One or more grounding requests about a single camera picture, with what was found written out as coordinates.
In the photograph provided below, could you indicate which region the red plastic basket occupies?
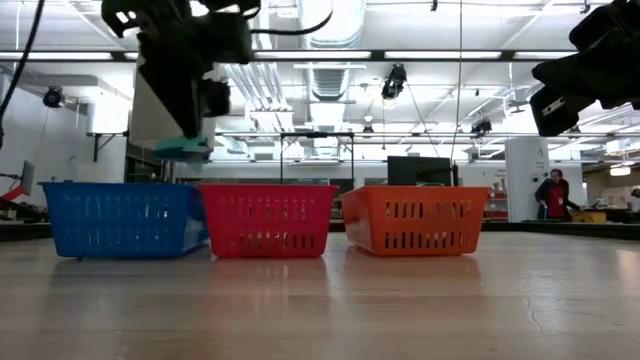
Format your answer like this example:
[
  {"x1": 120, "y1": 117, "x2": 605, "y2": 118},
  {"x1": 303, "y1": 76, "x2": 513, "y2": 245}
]
[{"x1": 199, "y1": 183, "x2": 340, "y2": 259}]

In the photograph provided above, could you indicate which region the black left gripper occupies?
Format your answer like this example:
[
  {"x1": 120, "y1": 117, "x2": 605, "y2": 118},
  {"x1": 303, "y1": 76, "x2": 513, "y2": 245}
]
[{"x1": 102, "y1": 0, "x2": 232, "y2": 141}]

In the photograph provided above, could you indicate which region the black computer monitor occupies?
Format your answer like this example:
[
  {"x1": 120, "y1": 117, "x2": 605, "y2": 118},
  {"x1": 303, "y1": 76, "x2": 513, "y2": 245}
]
[{"x1": 387, "y1": 155, "x2": 459, "y2": 187}]

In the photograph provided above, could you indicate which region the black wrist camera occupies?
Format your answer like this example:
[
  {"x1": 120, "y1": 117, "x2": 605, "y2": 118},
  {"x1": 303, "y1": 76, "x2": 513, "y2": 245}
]
[
  {"x1": 568, "y1": 0, "x2": 640, "y2": 51},
  {"x1": 208, "y1": 0, "x2": 262, "y2": 65}
]

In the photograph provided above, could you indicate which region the grey monitor on red arm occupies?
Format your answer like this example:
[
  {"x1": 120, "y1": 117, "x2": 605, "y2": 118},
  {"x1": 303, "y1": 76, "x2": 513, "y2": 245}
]
[{"x1": 0, "y1": 159, "x2": 37, "y2": 204}]

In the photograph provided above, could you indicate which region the white pillar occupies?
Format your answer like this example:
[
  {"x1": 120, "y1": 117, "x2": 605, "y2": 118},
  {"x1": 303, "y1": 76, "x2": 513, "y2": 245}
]
[{"x1": 504, "y1": 137, "x2": 551, "y2": 224}]

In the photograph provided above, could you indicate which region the silver ceiling duct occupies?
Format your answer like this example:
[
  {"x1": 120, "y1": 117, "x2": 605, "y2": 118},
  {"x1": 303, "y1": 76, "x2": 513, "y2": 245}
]
[{"x1": 298, "y1": 0, "x2": 370, "y2": 102}]

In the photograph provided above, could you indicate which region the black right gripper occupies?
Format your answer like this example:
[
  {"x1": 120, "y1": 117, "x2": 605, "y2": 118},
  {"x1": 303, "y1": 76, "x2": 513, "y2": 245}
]
[{"x1": 529, "y1": 47, "x2": 640, "y2": 137}]

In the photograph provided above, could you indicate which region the black aluminium table frame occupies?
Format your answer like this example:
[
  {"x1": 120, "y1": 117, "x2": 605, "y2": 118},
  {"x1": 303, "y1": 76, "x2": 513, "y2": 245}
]
[{"x1": 0, "y1": 219, "x2": 640, "y2": 242}]

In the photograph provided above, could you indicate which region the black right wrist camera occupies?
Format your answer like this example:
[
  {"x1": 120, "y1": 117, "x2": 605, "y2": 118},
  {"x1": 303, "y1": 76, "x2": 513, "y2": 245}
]
[{"x1": 568, "y1": 0, "x2": 640, "y2": 51}]

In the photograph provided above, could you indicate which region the blue plastic basket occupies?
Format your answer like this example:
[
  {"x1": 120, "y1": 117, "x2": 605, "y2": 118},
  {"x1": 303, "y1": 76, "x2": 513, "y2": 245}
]
[{"x1": 40, "y1": 181, "x2": 210, "y2": 260}]

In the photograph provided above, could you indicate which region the black hanging spotlight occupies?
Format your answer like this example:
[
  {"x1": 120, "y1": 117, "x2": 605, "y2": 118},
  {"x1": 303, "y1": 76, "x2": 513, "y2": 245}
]
[
  {"x1": 469, "y1": 117, "x2": 494, "y2": 136},
  {"x1": 380, "y1": 63, "x2": 409, "y2": 101},
  {"x1": 42, "y1": 85, "x2": 66, "y2": 110}
]

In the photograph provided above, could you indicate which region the thin hanging cable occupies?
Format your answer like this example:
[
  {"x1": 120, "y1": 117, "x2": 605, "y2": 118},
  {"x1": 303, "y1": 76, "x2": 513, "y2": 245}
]
[{"x1": 448, "y1": 0, "x2": 464, "y2": 162}]

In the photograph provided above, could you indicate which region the orange plastic basket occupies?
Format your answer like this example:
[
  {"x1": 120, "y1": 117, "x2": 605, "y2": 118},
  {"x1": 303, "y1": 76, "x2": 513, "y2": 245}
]
[{"x1": 339, "y1": 185, "x2": 492, "y2": 257}]

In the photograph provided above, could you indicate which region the teal stapler remover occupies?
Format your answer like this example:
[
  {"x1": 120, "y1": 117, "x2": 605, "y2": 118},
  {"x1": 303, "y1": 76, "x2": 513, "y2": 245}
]
[{"x1": 152, "y1": 137, "x2": 214, "y2": 164}]

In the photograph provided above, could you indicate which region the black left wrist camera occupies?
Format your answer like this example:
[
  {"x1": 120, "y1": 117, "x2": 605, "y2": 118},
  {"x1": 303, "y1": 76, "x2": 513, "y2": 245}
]
[{"x1": 208, "y1": 0, "x2": 262, "y2": 65}]

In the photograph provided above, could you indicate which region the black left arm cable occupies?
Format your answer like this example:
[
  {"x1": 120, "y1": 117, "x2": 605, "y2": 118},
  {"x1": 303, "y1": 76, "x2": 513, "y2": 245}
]
[{"x1": 0, "y1": 0, "x2": 46, "y2": 149}]

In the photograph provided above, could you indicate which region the long ceiling light strip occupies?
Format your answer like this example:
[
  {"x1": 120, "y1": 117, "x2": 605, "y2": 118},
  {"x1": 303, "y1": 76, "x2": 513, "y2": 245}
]
[
  {"x1": 252, "y1": 49, "x2": 374, "y2": 61},
  {"x1": 0, "y1": 51, "x2": 114, "y2": 62},
  {"x1": 383, "y1": 49, "x2": 504, "y2": 61}
]

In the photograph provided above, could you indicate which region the yellow bin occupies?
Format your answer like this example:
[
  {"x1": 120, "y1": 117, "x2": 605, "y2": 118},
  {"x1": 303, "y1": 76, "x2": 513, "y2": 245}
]
[{"x1": 572, "y1": 210, "x2": 609, "y2": 224}]

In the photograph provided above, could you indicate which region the white wall cabinet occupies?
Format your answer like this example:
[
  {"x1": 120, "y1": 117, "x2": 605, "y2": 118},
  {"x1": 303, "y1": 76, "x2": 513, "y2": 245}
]
[{"x1": 85, "y1": 97, "x2": 130, "y2": 136}]

